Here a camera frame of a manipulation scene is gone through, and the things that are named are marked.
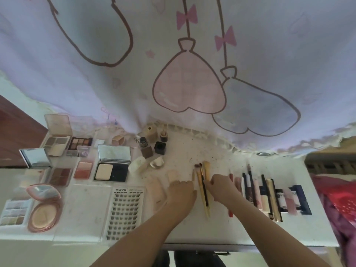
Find person's right hand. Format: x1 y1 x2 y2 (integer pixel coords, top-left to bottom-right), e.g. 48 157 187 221
207 174 243 209

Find person's left hand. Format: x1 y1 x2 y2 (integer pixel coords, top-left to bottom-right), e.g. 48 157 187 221
166 180 198 214

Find black handle makeup brush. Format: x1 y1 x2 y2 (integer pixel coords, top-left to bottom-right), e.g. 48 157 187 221
199 164 210 208

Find gold handle makeup brush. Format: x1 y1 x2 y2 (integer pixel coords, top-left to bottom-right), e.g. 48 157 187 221
194 164 208 216

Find clear dome bottle cap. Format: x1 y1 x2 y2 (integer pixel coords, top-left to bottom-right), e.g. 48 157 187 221
149 156 165 170

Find white round bottle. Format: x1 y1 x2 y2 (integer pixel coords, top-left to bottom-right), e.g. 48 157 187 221
128 157 148 174

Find dark square foundation bottle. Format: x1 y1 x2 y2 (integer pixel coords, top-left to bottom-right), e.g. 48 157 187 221
139 137 154 158

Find false eyelash tray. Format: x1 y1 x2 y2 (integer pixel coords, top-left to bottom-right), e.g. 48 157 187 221
101 187 146 244

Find glass foundation bottle black cap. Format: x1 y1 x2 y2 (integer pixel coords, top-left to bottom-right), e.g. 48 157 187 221
146 123 159 145

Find black compact with mirror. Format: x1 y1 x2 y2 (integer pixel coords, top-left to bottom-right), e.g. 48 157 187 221
93 145 132 183

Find clear eyelash tray lid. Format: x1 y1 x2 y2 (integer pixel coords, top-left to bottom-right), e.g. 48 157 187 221
53 184 112 242

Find pink blush pan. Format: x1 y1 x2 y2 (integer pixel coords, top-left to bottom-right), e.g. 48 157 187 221
73 146 94 180

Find small four-pan red palette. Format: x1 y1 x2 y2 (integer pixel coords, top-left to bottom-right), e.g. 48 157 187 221
49 167 74 187

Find beige palette with lid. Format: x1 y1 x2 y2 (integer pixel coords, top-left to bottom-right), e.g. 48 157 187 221
42 113 74 158

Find round pink powder compact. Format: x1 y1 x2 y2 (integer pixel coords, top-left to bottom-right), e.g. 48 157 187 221
26 184 63 233

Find mirrored blush palette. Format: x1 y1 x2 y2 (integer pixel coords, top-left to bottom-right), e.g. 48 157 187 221
19 148 53 178

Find pastel eyeshadow palette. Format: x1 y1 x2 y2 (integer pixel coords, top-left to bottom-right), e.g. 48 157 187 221
0 198 34 227

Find person's left forearm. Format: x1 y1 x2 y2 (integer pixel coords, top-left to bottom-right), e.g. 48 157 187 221
89 202 189 267

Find person's right forearm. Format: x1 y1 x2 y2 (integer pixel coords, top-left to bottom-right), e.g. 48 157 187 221
225 197 332 267

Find person's grey trousers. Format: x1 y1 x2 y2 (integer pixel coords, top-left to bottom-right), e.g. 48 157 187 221
158 250 226 267

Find white table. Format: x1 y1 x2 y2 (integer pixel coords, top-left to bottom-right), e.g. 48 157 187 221
0 128 340 248

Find lilac heart print cloth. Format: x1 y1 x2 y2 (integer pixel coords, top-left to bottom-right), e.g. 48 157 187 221
0 0 356 159

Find brown wooden door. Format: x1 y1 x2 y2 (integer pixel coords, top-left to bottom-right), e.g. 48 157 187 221
0 94 49 167

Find light wooden bed frame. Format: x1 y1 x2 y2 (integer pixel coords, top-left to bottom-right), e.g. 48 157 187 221
304 136 356 175

